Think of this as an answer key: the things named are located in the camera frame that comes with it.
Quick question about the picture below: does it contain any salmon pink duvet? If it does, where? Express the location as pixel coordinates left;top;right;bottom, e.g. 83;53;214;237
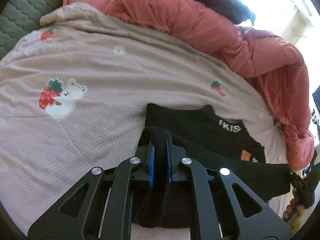
63;0;315;170

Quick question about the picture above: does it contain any pink patterned bed sheet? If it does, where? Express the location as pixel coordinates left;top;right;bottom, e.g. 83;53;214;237
1;3;287;239

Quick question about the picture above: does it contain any peach heron sock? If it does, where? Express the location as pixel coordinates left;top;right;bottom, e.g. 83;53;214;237
240;150;252;161

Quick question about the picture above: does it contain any black garment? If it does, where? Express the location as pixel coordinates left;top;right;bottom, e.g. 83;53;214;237
133;103;290;228

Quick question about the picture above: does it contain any grey quilted headboard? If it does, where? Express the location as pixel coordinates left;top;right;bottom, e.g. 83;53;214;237
1;0;62;58

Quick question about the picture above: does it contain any black monitor screen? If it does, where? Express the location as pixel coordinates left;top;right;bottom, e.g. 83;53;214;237
312;86;320;113

